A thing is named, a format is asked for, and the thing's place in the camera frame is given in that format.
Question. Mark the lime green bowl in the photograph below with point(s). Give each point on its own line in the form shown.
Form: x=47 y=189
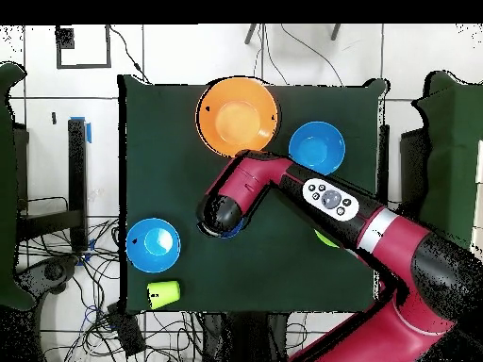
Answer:
x=325 y=240

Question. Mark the yellow-green cup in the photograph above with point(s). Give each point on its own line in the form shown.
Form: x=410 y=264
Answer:
x=164 y=294

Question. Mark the grey chair base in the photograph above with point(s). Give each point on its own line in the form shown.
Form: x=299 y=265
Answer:
x=53 y=271

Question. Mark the green cloth covered table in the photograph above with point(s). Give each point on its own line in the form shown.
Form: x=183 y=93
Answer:
x=453 y=169
x=7 y=188

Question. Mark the black square floor frame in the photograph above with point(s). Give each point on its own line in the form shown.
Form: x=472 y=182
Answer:
x=65 y=37

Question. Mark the black stand post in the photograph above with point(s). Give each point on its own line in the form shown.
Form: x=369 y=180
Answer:
x=384 y=162
x=77 y=169

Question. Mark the small dark blue bowl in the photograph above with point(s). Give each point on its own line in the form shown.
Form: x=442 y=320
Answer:
x=234 y=230

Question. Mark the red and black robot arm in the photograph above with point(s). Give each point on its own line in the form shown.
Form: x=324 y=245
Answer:
x=400 y=245

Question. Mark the orange bowl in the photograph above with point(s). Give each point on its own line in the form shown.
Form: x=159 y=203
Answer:
x=237 y=117

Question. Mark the black power strip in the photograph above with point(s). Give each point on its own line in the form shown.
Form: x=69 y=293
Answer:
x=126 y=332

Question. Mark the dark green tablecloth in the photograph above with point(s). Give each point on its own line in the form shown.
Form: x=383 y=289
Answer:
x=169 y=169

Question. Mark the large blue bowl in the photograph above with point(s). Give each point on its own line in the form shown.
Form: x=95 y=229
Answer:
x=153 y=245
x=317 y=145

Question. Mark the camera tripod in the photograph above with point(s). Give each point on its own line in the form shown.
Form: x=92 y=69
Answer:
x=249 y=34

